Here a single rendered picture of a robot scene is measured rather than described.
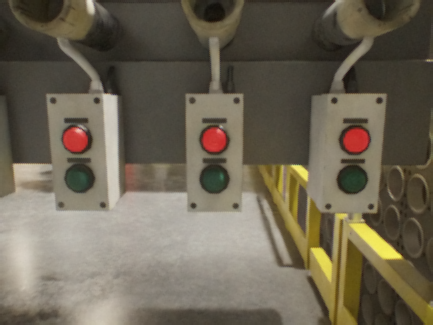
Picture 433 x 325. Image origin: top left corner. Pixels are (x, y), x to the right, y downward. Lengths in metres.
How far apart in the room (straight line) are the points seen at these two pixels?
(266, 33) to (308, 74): 0.09
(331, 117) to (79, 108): 0.31
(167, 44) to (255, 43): 0.13
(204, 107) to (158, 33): 0.18
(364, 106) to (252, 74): 0.16
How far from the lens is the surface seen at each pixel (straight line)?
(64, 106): 0.49
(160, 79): 0.54
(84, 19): 0.45
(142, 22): 0.59
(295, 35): 0.58
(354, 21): 0.43
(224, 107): 0.45
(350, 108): 0.47
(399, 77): 0.59
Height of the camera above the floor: 0.76
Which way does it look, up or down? 10 degrees down
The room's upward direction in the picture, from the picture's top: straight up
